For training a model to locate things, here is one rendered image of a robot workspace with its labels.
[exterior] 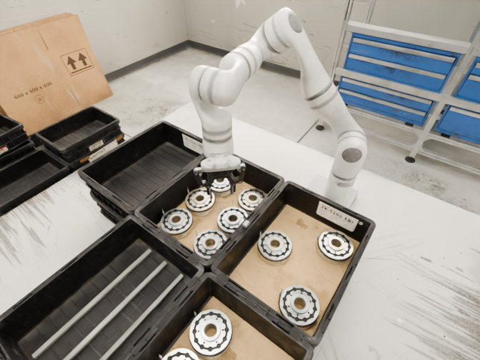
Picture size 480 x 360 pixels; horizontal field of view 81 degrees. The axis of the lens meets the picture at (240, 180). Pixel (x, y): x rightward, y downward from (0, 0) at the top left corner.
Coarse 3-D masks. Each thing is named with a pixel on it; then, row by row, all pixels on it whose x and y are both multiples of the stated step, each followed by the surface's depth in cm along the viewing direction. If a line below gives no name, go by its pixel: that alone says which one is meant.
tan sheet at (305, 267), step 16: (288, 208) 97; (272, 224) 92; (288, 224) 92; (304, 224) 92; (320, 224) 92; (304, 240) 88; (352, 240) 88; (256, 256) 84; (304, 256) 84; (352, 256) 84; (240, 272) 81; (256, 272) 81; (272, 272) 81; (288, 272) 81; (304, 272) 81; (320, 272) 81; (336, 272) 81; (256, 288) 77; (272, 288) 77; (320, 288) 77; (336, 288) 77; (272, 304) 74; (320, 304) 74; (320, 320) 71
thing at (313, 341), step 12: (276, 192) 89; (312, 192) 89; (264, 204) 86; (336, 204) 85; (360, 216) 82; (372, 228) 79; (240, 240) 77; (228, 252) 74; (360, 252) 74; (216, 264) 71; (228, 276) 69; (348, 276) 71; (252, 300) 65; (336, 300) 65; (276, 312) 63; (288, 324) 61; (324, 324) 61; (300, 336) 60
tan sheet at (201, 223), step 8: (240, 184) 105; (248, 184) 105; (216, 200) 100; (224, 200) 100; (232, 200) 100; (184, 208) 97; (216, 208) 97; (224, 208) 97; (200, 216) 95; (208, 216) 95; (216, 216) 95; (200, 224) 92; (208, 224) 92; (216, 224) 92; (192, 232) 90; (200, 232) 90; (184, 240) 88; (192, 240) 88; (192, 248) 86
